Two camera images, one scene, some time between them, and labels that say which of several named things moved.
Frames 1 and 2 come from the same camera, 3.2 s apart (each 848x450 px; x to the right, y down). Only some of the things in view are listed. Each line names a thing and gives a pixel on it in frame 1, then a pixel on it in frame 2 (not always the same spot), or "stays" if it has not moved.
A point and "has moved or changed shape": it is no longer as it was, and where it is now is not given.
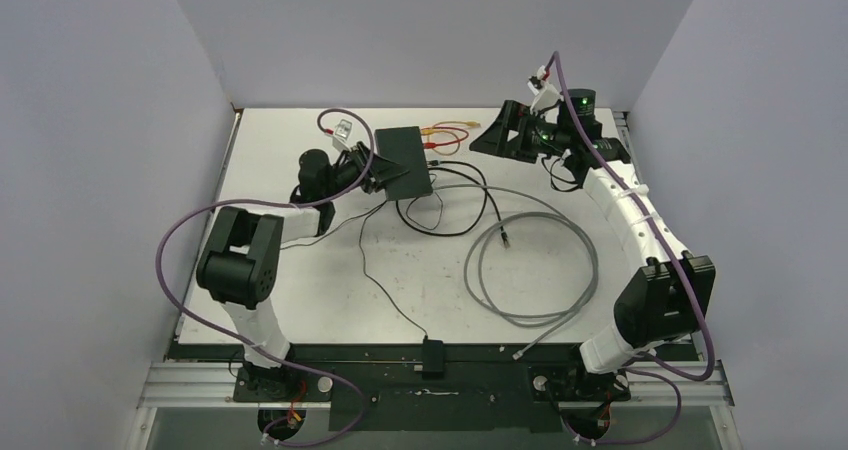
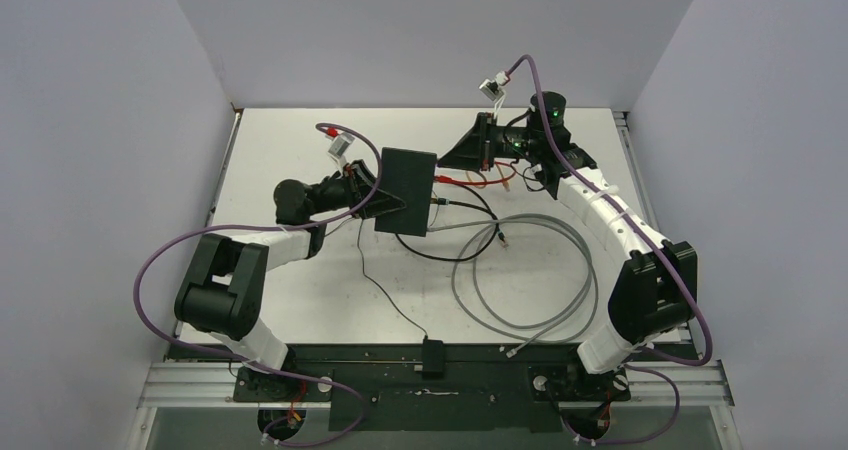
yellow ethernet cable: x=434 y=131 to x=505 y=182
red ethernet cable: x=431 y=145 to x=448 y=180
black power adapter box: x=432 y=359 stays
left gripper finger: x=385 y=169 to x=362 y=176
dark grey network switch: x=405 y=146 has moved or changed shape
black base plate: x=484 y=387 stays
